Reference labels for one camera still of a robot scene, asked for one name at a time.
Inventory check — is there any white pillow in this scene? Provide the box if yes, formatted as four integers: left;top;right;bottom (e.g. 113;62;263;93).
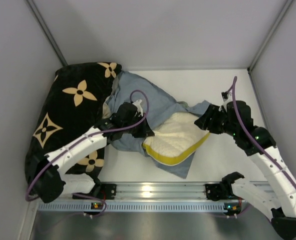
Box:
142;112;210;166

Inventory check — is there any blue pillow cover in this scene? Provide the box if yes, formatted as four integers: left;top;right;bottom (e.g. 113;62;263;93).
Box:
108;71;210;179

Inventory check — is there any patchwork green beige pillowcase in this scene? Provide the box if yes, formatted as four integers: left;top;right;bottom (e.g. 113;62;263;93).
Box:
102;77;119;119

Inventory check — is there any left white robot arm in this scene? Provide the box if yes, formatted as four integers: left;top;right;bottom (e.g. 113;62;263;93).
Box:
26;99;152;203

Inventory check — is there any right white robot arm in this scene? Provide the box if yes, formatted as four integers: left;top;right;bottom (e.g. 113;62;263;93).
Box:
194;100;296;240

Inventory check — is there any black floral pillow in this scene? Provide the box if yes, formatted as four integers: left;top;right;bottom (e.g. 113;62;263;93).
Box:
25;62;122;184

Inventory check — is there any right corner aluminium profile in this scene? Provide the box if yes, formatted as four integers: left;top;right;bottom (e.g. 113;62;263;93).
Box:
247;0;295;75

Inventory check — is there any corner aluminium profile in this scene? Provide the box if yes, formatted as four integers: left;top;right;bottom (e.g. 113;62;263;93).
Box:
247;0;295;75
24;0;68;67

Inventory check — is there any left corner aluminium profile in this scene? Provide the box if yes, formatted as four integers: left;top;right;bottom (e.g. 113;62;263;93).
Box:
24;0;68;67

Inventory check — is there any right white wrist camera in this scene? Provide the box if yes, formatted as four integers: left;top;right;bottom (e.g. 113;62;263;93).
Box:
221;91;233;109

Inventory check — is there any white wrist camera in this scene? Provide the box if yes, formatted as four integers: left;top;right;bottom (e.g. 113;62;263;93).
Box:
132;99;143;113
221;91;233;109

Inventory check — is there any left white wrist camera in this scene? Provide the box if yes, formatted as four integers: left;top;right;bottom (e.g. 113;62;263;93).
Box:
132;99;143;113

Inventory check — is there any aluminium mounting rail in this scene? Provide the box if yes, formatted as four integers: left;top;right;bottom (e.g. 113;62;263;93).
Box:
95;181;276;201

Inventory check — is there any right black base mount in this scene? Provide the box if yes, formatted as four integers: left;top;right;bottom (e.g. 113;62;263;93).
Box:
205;183;224;201

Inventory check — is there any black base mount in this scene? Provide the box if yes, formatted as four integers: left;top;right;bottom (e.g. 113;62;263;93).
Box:
205;183;224;201
81;183;117;200

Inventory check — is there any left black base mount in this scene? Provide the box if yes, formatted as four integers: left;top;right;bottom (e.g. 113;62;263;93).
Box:
81;183;117;200

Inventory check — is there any grey slotted cable duct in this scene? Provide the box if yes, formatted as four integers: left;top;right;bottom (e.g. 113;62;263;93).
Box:
38;201;241;215

